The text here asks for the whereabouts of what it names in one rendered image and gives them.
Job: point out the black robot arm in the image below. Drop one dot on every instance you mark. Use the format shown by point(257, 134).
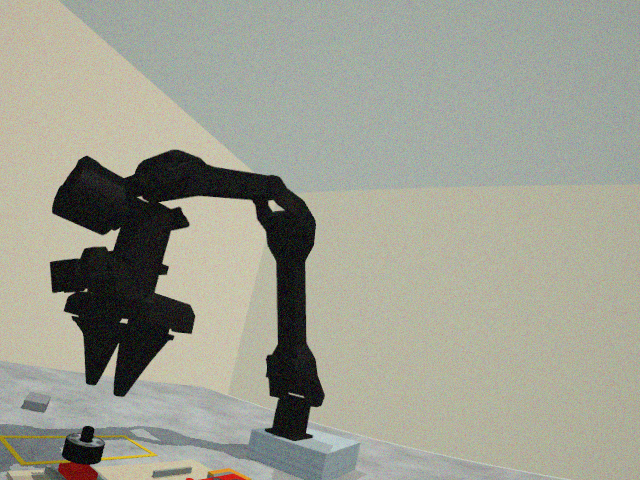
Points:
point(101, 201)

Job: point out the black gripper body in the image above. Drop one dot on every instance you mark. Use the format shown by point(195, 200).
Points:
point(140, 304)

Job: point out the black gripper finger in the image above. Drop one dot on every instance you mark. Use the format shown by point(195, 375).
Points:
point(137, 347)
point(100, 341)

